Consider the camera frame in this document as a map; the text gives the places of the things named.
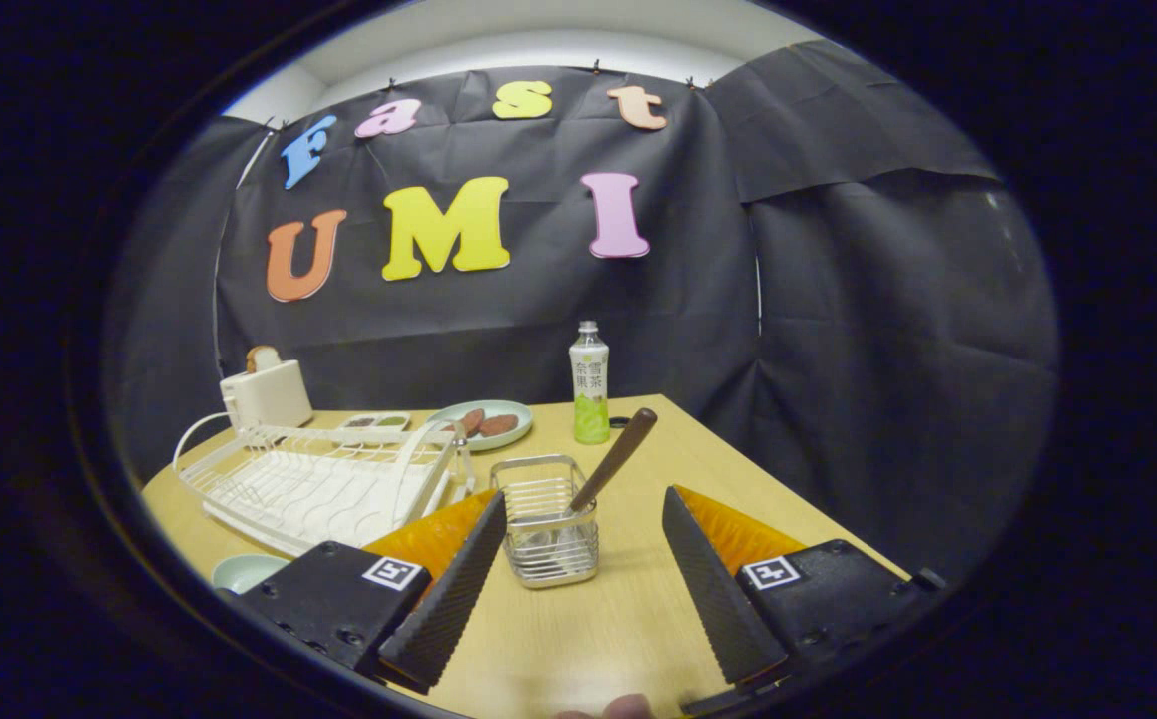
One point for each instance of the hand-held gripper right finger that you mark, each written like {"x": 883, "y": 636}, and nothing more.
{"x": 718, "y": 599}

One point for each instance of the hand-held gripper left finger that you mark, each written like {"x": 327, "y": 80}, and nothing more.
{"x": 448, "y": 599}

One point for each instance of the pale green meat plate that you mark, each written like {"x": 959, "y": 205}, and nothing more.
{"x": 493, "y": 444}

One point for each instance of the brown meat piece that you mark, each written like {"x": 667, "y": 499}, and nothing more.
{"x": 500, "y": 424}
{"x": 473, "y": 421}

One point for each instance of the white divided grain tray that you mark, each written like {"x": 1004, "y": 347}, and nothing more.
{"x": 378, "y": 422}

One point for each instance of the green tea bottle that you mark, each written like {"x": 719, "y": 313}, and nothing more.
{"x": 590, "y": 399}

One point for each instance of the white toaster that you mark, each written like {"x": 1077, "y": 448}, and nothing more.
{"x": 269, "y": 394}

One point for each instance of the brown bread slice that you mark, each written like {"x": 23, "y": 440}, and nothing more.
{"x": 261, "y": 358}

